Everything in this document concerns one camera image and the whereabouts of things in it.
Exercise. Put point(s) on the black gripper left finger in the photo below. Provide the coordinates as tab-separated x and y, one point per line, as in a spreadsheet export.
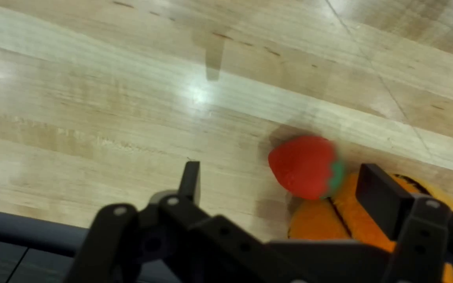
189	181

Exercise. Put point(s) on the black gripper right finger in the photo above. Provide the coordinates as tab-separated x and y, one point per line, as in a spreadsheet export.
386	201

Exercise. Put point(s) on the red toy strawberry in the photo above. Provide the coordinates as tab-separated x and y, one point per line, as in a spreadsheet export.
302	167

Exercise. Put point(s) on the orange toy pumpkin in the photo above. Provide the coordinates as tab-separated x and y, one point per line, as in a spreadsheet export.
337	220

